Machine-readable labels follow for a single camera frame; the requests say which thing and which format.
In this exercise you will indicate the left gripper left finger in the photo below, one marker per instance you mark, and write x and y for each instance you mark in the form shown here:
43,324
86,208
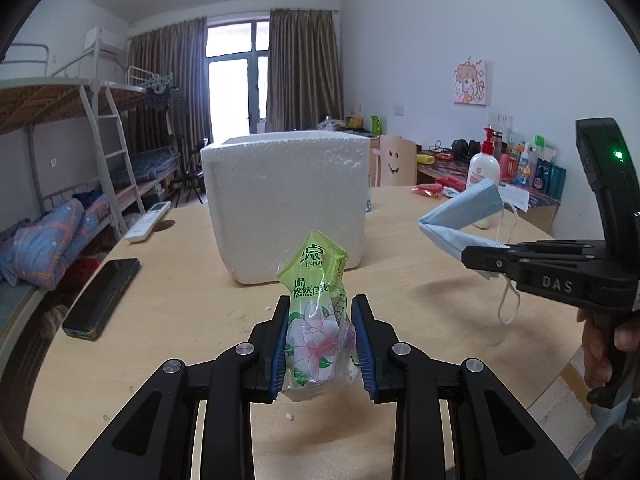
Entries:
152,436

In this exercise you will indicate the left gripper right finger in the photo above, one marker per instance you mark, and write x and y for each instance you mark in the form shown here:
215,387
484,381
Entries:
453,421

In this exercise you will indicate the blue surgical face mask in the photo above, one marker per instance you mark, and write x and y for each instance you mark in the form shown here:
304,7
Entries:
443,225

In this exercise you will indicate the green floral tissue pack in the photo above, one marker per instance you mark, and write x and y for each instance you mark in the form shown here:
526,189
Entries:
320,340

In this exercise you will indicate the person's right hand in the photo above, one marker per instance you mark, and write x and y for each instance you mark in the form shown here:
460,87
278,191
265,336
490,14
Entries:
598,368

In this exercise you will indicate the white printed paper sheet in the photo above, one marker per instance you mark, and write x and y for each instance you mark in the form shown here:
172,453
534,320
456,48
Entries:
515,196

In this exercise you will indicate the black smartphone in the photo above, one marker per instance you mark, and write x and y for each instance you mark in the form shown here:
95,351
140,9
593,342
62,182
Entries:
94,307

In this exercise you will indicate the white lotion pump bottle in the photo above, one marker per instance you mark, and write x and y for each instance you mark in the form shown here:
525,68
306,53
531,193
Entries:
484,165

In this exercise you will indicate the red snack packet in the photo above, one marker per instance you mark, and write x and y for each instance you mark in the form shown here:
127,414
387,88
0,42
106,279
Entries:
452,182
428,189

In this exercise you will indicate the black headphones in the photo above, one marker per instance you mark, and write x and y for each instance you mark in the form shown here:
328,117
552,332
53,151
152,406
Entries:
463,150

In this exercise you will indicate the white air conditioner remote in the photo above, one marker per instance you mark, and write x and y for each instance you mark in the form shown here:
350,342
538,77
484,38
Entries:
143,227

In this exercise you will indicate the blue plaid quilt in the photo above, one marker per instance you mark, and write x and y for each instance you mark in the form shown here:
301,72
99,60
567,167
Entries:
40,252

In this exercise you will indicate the black folding chair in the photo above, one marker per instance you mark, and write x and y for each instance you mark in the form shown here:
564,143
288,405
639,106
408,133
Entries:
190,175

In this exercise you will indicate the white styrofoam box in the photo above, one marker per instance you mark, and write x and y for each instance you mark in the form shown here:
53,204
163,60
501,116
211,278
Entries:
266,192

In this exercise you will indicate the right brown curtain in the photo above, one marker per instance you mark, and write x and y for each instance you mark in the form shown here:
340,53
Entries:
304,73

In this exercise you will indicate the brown curtain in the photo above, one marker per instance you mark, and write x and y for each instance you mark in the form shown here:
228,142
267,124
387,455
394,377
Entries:
183,113
304,73

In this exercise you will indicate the metal bunk bed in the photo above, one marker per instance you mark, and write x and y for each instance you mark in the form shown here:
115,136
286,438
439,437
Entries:
67,171

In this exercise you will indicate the left brown curtain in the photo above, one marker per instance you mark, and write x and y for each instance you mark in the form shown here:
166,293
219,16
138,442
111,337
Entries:
183,113

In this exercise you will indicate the glass balcony door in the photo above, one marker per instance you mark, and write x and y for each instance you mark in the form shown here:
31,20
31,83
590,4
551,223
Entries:
237,56

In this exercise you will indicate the anime wall poster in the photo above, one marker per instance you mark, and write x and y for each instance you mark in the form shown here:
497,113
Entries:
470,86

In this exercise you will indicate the wall air conditioner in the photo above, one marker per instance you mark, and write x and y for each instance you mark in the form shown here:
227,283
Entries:
110,42

